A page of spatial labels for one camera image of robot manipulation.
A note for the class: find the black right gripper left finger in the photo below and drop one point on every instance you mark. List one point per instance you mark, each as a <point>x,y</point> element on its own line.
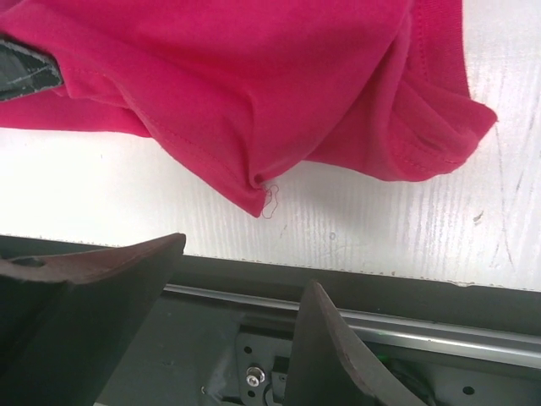
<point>69,313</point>

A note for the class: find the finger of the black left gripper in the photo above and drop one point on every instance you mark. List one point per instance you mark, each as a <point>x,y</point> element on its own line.
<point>26,71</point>

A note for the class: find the pink t shirt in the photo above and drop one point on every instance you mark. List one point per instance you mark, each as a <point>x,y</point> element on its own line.
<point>239,92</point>

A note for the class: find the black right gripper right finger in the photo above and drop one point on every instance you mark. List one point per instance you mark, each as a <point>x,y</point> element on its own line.
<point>330,364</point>

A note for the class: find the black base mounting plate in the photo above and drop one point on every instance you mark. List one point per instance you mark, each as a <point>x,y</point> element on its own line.
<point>147,325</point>

